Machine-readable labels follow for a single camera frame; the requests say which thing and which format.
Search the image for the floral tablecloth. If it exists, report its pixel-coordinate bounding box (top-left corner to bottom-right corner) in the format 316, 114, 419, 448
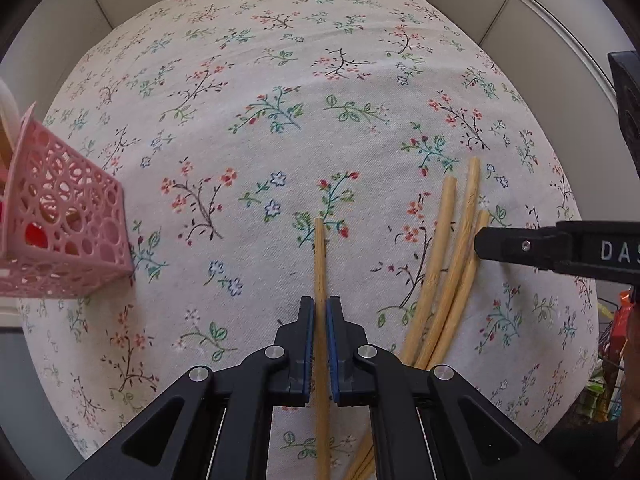
17, 0, 601, 480

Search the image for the red plastic spoon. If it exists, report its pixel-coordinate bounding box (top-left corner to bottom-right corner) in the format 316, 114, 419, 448
22, 222, 53, 248

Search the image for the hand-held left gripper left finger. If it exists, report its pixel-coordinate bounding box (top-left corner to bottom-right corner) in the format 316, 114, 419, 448
65, 296, 316, 480

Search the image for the orange snack packet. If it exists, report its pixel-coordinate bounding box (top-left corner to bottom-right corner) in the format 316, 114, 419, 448
619, 291, 639, 356

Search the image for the white base cabinet under stove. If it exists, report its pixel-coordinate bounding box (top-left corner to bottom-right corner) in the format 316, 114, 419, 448
425, 0, 640, 106

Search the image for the bamboo chopstick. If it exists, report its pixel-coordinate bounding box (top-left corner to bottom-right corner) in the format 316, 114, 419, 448
412, 156, 482, 368
425, 209, 492, 368
400, 176, 458, 363
314, 217, 332, 480

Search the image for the pink perforated utensil holder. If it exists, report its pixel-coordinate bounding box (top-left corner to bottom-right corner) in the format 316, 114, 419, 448
0, 102, 136, 298

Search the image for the white plastic spoon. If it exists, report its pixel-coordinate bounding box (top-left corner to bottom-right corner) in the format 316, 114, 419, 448
0, 79, 22, 128

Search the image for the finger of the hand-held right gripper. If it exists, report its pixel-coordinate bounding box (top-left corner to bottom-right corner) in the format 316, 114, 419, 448
607, 50, 640, 181
474, 225, 576, 275

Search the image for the black wire basket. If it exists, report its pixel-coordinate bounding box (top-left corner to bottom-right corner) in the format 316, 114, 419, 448
595, 290, 636, 426

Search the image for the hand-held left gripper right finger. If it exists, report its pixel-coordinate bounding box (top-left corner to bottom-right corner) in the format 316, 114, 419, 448
326, 296, 568, 480

